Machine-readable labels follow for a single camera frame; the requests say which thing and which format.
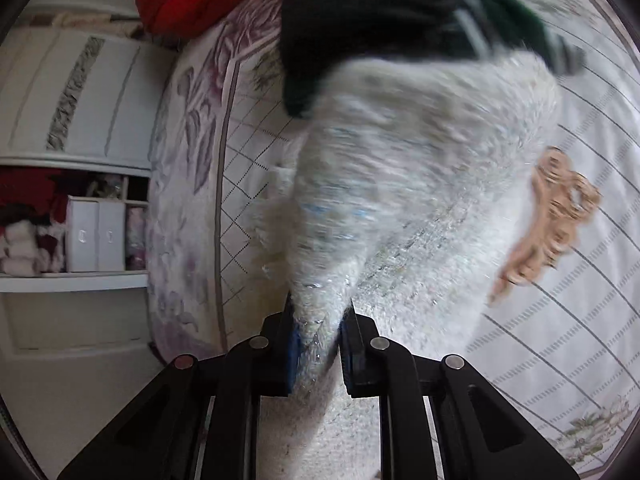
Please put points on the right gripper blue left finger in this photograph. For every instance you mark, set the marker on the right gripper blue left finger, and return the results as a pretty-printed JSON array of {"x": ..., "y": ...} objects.
[{"x": 278, "y": 361}]

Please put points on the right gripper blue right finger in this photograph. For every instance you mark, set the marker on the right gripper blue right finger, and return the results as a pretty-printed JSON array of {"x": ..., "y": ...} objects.
[{"x": 368, "y": 371}]

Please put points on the white tweed jacket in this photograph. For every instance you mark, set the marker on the white tweed jacket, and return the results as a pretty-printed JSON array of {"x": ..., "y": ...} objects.
[{"x": 404, "y": 198}]

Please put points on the floral purple bed blanket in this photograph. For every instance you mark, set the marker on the floral purple bed blanket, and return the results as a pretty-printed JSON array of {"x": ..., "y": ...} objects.
[{"x": 221, "y": 129}]

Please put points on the white diamond pattern mat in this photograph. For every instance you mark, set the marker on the white diamond pattern mat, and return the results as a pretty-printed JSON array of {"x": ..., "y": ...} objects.
[{"x": 560, "y": 336}]

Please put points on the white drawer unit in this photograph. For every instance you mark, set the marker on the white drawer unit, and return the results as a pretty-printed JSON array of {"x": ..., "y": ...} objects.
[{"x": 72, "y": 230}]

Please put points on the white sliding wardrobe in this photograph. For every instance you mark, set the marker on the white sliding wardrobe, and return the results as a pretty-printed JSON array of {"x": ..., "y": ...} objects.
[{"x": 74, "y": 99}]

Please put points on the folded black jacket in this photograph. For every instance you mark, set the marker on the folded black jacket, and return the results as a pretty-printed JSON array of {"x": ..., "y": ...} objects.
[{"x": 316, "y": 35}]

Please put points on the folded green striped garment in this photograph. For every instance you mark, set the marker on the folded green striped garment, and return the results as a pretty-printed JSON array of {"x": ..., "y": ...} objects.
[{"x": 483, "y": 28}]

